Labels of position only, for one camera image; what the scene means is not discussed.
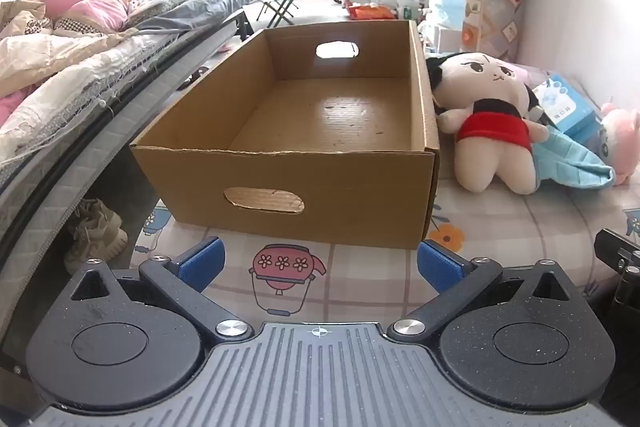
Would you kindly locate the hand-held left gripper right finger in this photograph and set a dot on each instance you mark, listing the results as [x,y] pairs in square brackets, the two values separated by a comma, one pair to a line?
[439,268]

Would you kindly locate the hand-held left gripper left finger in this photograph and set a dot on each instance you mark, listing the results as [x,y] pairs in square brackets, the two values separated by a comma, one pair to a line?
[202,264]

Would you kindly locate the light blue cloth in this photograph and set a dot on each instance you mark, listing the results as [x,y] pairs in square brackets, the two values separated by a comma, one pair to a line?
[565,162]

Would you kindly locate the cardboard box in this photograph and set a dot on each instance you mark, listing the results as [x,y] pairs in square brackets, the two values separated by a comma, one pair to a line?
[300,177]

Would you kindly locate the plush doll with red dress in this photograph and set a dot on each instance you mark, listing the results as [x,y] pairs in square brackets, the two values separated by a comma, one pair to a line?
[492,132]

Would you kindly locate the beige sneaker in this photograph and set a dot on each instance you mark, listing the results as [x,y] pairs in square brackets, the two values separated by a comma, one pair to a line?
[95,247]
[100,214]

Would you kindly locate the pink plush toy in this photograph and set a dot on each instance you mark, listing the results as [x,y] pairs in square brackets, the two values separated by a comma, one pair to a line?
[622,137]

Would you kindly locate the blue tissue pack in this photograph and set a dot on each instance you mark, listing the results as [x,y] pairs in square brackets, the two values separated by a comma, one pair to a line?
[565,107]

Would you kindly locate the grey mattress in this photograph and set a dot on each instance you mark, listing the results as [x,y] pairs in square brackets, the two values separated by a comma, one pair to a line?
[100,132]

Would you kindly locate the white cabinet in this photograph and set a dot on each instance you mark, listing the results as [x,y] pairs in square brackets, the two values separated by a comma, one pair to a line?
[445,39]

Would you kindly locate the beige quilt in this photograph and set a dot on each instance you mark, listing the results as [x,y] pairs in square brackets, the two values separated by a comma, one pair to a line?
[55,67]

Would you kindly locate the grey blanket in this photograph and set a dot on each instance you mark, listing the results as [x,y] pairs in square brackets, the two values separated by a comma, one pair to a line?
[190,2]

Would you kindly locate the white plastic bag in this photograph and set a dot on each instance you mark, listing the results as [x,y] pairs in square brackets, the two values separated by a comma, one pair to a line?
[411,4]

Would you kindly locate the red box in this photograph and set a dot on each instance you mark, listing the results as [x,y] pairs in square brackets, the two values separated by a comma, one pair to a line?
[370,11]

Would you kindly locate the pink blanket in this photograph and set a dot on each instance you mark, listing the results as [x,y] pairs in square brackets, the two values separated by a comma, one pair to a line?
[95,2]

